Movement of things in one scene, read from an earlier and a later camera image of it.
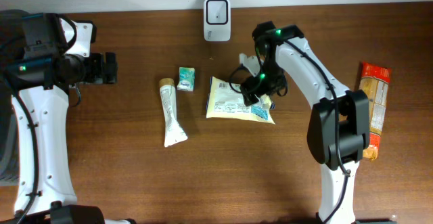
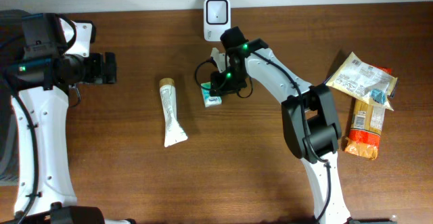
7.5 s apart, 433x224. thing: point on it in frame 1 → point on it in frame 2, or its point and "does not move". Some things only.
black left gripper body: x=95 y=68 does not move
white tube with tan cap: x=174 y=132 does not move
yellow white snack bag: x=223 y=101 → x=364 y=80
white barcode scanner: x=217 y=19 does not move
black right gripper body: x=268 y=82 → x=229 y=81
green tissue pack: x=187 y=79 → x=208 y=99
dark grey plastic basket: x=12 y=28 does not move
